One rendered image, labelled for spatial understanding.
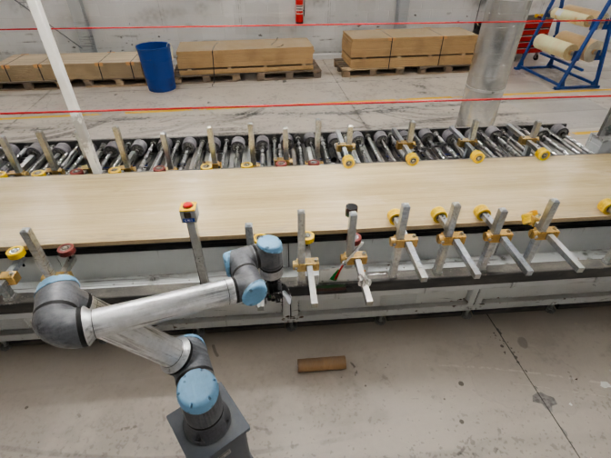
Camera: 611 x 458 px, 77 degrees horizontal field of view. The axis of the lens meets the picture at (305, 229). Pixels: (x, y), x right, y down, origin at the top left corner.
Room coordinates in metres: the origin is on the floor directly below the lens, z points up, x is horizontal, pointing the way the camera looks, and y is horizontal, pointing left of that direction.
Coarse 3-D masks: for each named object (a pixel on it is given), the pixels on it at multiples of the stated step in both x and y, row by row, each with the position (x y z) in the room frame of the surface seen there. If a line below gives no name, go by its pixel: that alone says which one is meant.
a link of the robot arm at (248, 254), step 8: (240, 248) 1.05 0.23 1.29; (248, 248) 1.05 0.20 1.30; (224, 256) 1.01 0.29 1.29; (232, 256) 1.01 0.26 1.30; (240, 256) 1.00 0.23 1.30; (248, 256) 1.01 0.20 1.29; (256, 256) 1.02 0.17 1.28; (232, 264) 0.98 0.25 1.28; (240, 264) 0.96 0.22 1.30; (256, 264) 1.01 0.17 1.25; (232, 272) 0.96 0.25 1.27
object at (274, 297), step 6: (270, 282) 1.04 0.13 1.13; (276, 282) 1.04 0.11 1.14; (270, 288) 1.05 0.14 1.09; (276, 288) 1.05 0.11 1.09; (270, 294) 1.03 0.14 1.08; (276, 294) 1.03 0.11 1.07; (282, 294) 1.03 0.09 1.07; (270, 300) 1.03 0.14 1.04; (276, 300) 1.03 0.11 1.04; (282, 300) 1.03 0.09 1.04
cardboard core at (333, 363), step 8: (304, 360) 1.39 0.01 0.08; (312, 360) 1.39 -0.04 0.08; (320, 360) 1.39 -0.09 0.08; (328, 360) 1.39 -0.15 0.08; (336, 360) 1.39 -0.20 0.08; (344, 360) 1.39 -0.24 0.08; (304, 368) 1.34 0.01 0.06; (312, 368) 1.35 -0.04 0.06; (320, 368) 1.35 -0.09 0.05; (328, 368) 1.35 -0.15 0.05; (336, 368) 1.36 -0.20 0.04; (344, 368) 1.36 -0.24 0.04
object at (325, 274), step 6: (324, 270) 1.46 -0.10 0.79; (330, 270) 1.46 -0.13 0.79; (336, 270) 1.46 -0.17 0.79; (342, 270) 1.46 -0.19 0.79; (348, 270) 1.47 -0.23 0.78; (354, 270) 1.47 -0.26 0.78; (366, 270) 1.48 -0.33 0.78; (324, 276) 1.46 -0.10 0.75; (330, 276) 1.46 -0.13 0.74; (342, 276) 1.46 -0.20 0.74; (348, 276) 1.47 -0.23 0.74; (354, 276) 1.47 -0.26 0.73; (318, 282) 1.45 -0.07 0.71; (324, 282) 1.46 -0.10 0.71; (330, 282) 1.46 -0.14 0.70
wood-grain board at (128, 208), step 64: (0, 192) 2.04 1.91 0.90; (64, 192) 2.04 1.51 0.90; (128, 192) 2.04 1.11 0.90; (192, 192) 2.05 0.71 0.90; (256, 192) 2.05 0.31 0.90; (320, 192) 2.05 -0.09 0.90; (384, 192) 2.05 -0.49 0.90; (448, 192) 2.05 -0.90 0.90; (512, 192) 2.05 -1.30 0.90; (576, 192) 2.05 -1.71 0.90
